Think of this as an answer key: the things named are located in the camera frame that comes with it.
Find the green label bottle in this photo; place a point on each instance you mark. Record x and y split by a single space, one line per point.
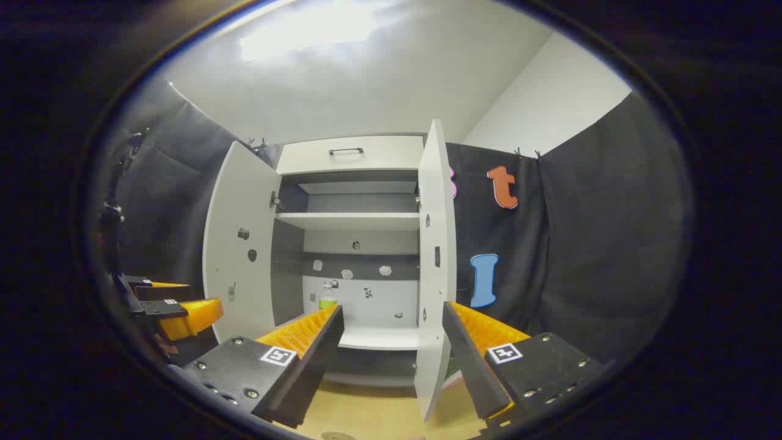
327 297

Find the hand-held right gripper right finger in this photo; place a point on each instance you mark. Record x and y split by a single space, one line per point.
473 373

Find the white cabinet shelf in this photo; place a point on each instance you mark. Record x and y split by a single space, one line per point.
385 337
354 220

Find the white grey cabinet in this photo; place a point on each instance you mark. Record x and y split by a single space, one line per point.
360 244

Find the ceiling light panel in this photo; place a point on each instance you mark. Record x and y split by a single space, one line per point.
305 33

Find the green striped toy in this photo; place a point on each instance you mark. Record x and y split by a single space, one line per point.
453 374

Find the black stand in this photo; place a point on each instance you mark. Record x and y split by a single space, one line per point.
113 226

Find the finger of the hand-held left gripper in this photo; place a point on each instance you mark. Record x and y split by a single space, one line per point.
195 318
153 290

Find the white cabinet door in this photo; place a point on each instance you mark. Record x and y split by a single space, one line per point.
241 244
435 244

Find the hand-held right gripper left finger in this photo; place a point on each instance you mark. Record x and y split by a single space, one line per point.
311 373

